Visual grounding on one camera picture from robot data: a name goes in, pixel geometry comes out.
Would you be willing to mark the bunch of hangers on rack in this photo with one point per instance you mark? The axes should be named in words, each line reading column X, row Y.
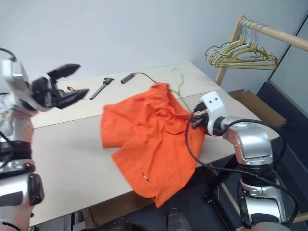
column 252, row 63

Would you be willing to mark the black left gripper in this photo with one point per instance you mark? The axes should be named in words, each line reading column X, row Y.
column 45, row 92

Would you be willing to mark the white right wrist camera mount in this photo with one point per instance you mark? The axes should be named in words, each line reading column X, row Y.
column 214, row 103

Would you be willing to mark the orange shorts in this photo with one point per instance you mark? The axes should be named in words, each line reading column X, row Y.
column 154, row 134

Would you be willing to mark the wooden clothes rack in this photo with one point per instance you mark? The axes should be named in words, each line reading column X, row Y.
column 276, row 32

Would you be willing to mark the dark rounded shape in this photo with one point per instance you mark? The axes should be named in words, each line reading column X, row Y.
column 122, row 227
column 178, row 220

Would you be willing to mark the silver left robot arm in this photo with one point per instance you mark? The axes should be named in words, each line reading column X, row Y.
column 16, row 144

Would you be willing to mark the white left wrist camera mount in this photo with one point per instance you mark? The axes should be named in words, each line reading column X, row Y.
column 14, row 77

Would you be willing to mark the black digital caliper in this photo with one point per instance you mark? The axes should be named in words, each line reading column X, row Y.
column 99, row 90

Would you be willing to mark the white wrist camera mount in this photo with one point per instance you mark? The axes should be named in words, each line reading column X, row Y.
column 214, row 103
column 14, row 77

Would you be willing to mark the black table frame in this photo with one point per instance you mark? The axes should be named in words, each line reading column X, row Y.
column 77, row 221

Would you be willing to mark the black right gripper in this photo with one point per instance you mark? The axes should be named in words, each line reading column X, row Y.
column 204, row 118

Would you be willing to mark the brown cardboard sheet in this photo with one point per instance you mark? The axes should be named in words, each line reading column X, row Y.
column 115, row 211

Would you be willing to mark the brown cardboard box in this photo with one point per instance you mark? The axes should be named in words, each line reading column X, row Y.
column 252, row 101

